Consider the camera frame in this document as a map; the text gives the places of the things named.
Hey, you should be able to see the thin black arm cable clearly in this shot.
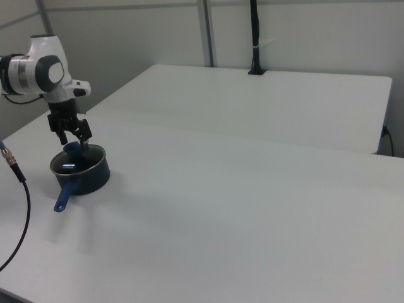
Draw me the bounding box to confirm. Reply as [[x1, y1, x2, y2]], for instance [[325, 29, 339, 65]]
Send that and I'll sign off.
[[2, 93, 45, 105]]

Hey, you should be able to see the black cable with metal connector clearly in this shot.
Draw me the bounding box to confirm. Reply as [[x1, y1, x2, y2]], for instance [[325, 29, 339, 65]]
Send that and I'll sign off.
[[0, 138, 32, 273]]

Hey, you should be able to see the white side table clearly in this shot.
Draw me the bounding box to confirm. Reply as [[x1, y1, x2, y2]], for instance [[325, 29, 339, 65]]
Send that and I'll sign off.
[[85, 64, 393, 155]]

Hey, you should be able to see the glass lid with blue knob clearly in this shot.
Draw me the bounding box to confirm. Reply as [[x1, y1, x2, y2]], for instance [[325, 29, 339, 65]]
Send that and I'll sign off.
[[51, 141, 105, 175]]

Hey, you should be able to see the black camera pole with base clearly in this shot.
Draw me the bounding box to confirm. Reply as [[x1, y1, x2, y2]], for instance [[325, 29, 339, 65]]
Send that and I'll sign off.
[[247, 0, 268, 76]]

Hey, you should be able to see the black cable with blue plug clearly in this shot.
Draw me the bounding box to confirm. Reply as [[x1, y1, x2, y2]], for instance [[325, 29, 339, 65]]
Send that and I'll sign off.
[[381, 124, 396, 157]]

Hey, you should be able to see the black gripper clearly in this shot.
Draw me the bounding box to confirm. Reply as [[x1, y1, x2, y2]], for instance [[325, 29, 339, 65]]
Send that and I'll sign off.
[[47, 98, 93, 152]]

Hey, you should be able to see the dark saucepan with blue handle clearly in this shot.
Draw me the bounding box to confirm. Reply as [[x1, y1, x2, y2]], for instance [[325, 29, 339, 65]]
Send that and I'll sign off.
[[49, 143, 111, 213]]

